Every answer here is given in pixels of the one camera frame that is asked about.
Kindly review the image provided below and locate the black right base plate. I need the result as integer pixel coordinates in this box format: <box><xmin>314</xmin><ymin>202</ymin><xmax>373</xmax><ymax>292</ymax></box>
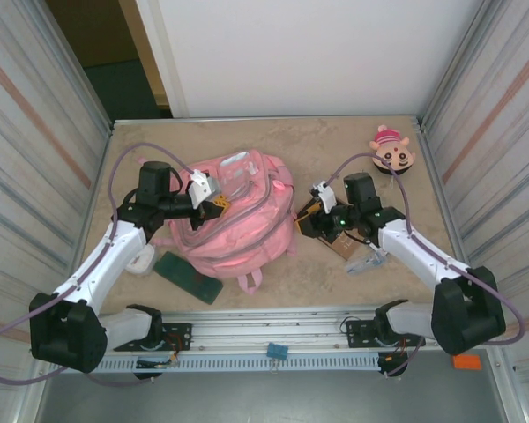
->
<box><xmin>343</xmin><ymin>319</ymin><xmax>380</xmax><ymax>349</ymax></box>

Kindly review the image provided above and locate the tan door frame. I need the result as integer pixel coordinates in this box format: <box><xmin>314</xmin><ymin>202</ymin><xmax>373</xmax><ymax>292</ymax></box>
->
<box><xmin>116</xmin><ymin>0</ymin><xmax>172</xmax><ymax>108</ymax></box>

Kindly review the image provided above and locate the orange toy brick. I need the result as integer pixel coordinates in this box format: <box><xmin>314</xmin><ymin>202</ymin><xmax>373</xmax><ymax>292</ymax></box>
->
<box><xmin>452</xmin><ymin>354</ymin><xmax>482</xmax><ymax>370</ymax></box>

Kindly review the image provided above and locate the white round plastic container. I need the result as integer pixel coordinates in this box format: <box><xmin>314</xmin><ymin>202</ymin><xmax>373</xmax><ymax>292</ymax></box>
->
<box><xmin>125</xmin><ymin>246</ymin><xmax>156</xmax><ymax>278</ymax></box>

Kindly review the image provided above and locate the dark green pencil case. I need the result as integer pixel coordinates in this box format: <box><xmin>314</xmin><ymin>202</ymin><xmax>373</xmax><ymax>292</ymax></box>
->
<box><xmin>153</xmin><ymin>250</ymin><xmax>225</xmax><ymax>305</ymax></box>

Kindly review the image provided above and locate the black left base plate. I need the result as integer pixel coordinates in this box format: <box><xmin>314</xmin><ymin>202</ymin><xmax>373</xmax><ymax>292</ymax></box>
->
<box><xmin>160</xmin><ymin>323</ymin><xmax>193</xmax><ymax>353</ymax></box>

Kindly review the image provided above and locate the pink student backpack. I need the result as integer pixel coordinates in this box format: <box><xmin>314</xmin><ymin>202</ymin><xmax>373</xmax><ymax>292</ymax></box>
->
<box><xmin>152</xmin><ymin>149</ymin><xmax>299</xmax><ymax>295</ymax></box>

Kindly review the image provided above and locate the grey metal lower shelf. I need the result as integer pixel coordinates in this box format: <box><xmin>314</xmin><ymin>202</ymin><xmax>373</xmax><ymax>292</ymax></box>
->
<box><xmin>34</xmin><ymin>350</ymin><xmax>510</xmax><ymax>423</ymax></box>

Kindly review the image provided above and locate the plush doll head toy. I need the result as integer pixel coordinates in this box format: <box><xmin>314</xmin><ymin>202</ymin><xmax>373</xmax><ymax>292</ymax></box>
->
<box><xmin>369</xmin><ymin>124</ymin><xmax>416</xmax><ymax>177</ymax></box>

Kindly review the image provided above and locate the aluminium enclosure post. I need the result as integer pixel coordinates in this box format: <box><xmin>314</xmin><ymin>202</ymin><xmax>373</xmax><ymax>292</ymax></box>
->
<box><xmin>421</xmin><ymin>0</ymin><xmax>508</xmax><ymax>133</ymax></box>
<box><xmin>34</xmin><ymin>0</ymin><xmax>115</xmax><ymax>133</ymax></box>

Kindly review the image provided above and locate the white slotted cable duct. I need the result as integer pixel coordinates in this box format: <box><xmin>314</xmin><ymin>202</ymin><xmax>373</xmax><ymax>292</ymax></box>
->
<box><xmin>90</xmin><ymin>354</ymin><xmax>383</xmax><ymax>372</ymax></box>

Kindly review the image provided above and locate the clear plastic pen pack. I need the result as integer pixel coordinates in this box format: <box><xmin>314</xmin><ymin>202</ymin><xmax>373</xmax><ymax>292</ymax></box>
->
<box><xmin>344</xmin><ymin>250</ymin><xmax>388</xmax><ymax>277</ymax></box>

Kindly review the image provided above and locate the aluminium mounting rail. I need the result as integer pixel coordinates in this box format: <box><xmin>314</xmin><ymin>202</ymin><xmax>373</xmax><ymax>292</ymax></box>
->
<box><xmin>77</xmin><ymin>308</ymin><xmax>440</xmax><ymax>350</ymax></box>

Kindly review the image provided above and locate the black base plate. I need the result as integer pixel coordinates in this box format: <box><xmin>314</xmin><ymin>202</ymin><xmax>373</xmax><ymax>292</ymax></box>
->
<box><xmin>160</xmin><ymin>323</ymin><xmax>193</xmax><ymax>353</ymax></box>
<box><xmin>343</xmin><ymin>319</ymin><xmax>380</xmax><ymax>349</ymax></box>

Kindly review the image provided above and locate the brown hardcover book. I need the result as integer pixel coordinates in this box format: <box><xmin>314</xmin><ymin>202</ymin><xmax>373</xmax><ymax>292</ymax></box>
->
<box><xmin>297</xmin><ymin>198</ymin><xmax>374</xmax><ymax>264</ymax></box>

